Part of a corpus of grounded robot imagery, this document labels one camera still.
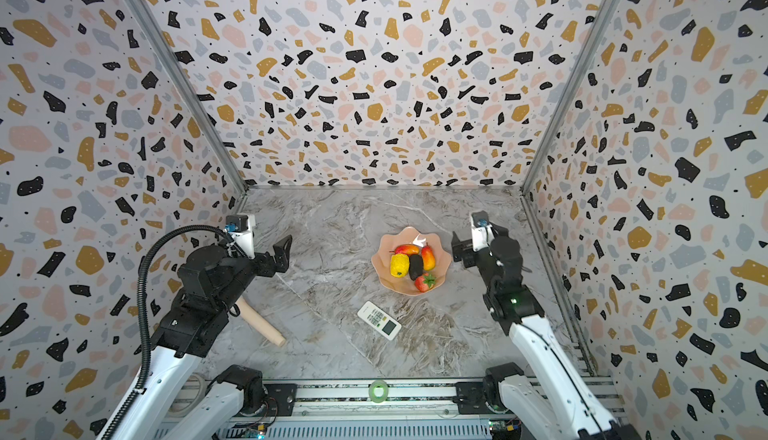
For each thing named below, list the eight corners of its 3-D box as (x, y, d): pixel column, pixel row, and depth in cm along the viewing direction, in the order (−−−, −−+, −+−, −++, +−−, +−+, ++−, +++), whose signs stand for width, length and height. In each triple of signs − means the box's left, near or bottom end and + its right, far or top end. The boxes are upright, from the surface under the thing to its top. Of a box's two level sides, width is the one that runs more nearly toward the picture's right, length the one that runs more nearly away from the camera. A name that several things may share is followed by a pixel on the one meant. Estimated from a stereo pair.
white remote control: (355, 317, 90) (354, 314, 88) (367, 301, 93) (367, 298, 92) (391, 343, 85) (391, 340, 84) (403, 325, 88) (403, 323, 87)
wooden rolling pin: (233, 308, 91) (229, 305, 89) (244, 298, 93) (241, 295, 91) (277, 351, 83) (274, 348, 81) (289, 339, 86) (286, 336, 84)
